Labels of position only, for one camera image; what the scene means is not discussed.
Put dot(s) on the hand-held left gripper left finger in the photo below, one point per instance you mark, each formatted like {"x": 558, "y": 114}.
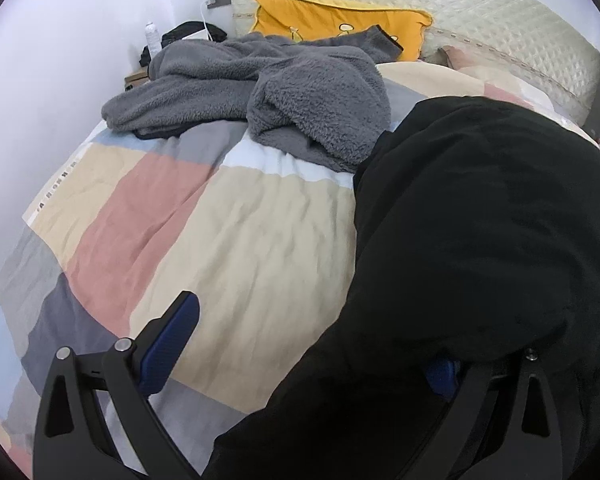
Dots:
{"x": 167, "y": 345}

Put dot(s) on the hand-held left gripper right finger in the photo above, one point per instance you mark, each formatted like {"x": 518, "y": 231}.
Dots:
{"x": 440, "y": 377}

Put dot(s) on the black puffer jacket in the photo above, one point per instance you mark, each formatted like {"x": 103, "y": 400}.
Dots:
{"x": 480, "y": 235}

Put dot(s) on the checked pastel duvet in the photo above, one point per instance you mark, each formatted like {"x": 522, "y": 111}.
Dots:
{"x": 230, "y": 235}

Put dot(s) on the wooden nightstand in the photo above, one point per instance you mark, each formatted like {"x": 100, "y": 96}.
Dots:
{"x": 137, "y": 78}

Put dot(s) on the grey fleece robe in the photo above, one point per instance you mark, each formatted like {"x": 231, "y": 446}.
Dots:
{"x": 280, "y": 80}

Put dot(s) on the clear water bottle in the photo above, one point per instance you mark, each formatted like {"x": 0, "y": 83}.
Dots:
{"x": 152, "y": 40}

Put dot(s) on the black bag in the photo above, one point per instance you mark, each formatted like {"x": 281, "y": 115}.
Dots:
{"x": 190, "y": 32}

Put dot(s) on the pink floral pillow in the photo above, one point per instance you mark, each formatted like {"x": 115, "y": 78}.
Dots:
{"x": 460, "y": 57}

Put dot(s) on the yellow pillow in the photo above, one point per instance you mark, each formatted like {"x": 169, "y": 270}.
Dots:
{"x": 320, "y": 20}

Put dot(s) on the cream quilted headboard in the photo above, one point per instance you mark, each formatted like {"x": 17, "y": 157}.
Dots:
{"x": 480, "y": 10}

